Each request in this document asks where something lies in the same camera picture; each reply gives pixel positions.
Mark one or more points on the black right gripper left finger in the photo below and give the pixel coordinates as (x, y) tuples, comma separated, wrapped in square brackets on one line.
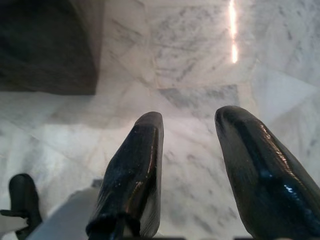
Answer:
[(135, 175)]

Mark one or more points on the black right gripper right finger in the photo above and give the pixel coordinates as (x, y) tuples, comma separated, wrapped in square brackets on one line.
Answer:
[(262, 180)]

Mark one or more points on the dark brown fabric sofa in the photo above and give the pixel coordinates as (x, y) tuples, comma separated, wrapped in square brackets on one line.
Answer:
[(45, 50)]

